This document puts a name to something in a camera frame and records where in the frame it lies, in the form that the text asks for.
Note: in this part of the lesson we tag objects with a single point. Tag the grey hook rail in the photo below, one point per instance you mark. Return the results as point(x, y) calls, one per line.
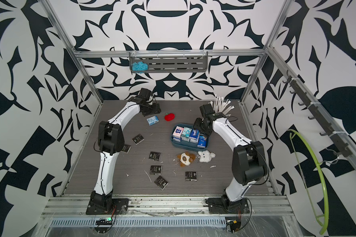
point(330, 128)

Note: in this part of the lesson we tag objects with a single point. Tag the brown white plush dog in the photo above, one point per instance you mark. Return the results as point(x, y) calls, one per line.
point(186, 158)

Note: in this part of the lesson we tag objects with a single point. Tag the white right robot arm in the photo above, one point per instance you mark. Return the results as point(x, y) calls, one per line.
point(248, 162)

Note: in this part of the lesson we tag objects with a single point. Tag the black packet lower centre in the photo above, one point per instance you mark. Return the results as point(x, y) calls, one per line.
point(156, 170)

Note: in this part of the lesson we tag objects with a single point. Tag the light blue tissue pack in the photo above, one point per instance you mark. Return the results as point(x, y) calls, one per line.
point(152, 120)

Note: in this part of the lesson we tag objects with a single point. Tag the green hoop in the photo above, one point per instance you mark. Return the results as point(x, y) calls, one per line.
point(321, 219)

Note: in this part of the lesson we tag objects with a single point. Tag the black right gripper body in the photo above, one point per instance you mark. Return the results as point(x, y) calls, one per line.
point(199, 124)

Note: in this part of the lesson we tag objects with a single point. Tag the dark blue Tempo tissue pack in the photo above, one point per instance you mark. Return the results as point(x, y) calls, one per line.
point(194, 136)

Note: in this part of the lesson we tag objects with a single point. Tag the red plush apple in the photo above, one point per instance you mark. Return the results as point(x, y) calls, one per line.
point(169, 117)

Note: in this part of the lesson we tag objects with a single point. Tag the blue crochet cloth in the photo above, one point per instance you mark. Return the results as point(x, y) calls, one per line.
point(139, 67)

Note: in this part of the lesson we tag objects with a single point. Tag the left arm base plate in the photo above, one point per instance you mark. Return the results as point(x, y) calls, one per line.
point(105, 206)

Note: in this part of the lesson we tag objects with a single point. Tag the white plush toy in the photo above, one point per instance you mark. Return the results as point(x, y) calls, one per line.
point(205, 156)

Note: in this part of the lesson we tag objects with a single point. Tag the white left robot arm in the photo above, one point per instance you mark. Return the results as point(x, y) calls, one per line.
point(111, 138)

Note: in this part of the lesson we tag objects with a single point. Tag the black packet front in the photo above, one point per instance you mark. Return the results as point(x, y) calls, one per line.
point(161, 182)

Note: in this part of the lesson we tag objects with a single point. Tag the black packet near left gripper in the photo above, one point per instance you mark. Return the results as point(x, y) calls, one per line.
point(138, 139)

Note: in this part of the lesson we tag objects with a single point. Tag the pink Tempo tissue pack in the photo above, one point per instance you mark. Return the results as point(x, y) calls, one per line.
point(177, 133)

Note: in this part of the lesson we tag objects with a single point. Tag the black packet right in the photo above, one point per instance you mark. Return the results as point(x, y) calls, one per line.
point(190, 176)

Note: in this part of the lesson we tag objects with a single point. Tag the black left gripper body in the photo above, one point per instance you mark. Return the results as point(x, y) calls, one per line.
point(151, 109)

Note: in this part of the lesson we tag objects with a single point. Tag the grey wall shelf rack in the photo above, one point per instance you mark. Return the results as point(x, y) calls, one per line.
point(180, 61)

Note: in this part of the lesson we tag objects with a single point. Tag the blue cartoon tissue pack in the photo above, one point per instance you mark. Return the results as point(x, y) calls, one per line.
point(202, 141)

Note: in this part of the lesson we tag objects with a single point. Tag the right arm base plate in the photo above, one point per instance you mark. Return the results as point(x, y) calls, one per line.
point(224, 206)

